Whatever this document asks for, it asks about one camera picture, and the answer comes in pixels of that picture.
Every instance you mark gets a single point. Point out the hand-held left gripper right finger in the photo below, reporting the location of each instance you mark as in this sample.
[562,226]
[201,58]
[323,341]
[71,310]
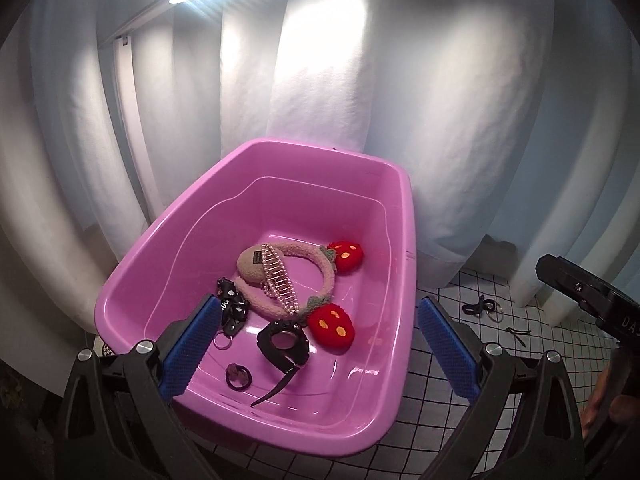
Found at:
[447,345]

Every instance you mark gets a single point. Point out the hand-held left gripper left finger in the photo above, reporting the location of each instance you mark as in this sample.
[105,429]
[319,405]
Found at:
[192,345]

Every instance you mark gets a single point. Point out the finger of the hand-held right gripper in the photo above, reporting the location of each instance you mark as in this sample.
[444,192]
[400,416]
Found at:
[565,280]

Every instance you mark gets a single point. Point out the beige plush hair clip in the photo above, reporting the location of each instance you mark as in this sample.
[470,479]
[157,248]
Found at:
[247,265]

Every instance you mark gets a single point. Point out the pearl hair claw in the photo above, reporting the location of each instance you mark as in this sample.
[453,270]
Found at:
[277,280]

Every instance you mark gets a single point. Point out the black wrist watch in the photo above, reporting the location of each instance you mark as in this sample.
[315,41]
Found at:
[300,350]

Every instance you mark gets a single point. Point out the pink fluffy strawberry headband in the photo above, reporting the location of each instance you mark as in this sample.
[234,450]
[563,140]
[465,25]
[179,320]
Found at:
[330,327]

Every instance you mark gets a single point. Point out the pink plastic tub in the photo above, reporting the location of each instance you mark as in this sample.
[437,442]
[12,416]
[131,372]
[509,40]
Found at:
[300,200]

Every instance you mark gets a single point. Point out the person's right hand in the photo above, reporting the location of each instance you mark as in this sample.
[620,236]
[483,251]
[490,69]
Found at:
[622,407]

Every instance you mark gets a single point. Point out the thin silver hoop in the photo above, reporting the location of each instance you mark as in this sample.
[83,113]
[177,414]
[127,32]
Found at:
[495,321]

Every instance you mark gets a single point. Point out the black snap hair clip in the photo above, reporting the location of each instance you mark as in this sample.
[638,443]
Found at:
[517,331]

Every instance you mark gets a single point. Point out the black bobby pin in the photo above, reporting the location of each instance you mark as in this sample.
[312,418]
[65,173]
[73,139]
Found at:
[519,340]

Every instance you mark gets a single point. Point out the black checked white tablecloth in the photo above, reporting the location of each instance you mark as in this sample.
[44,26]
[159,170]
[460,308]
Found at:
[415,425]

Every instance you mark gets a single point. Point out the white curtain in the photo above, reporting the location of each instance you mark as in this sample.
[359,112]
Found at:
[450,110]

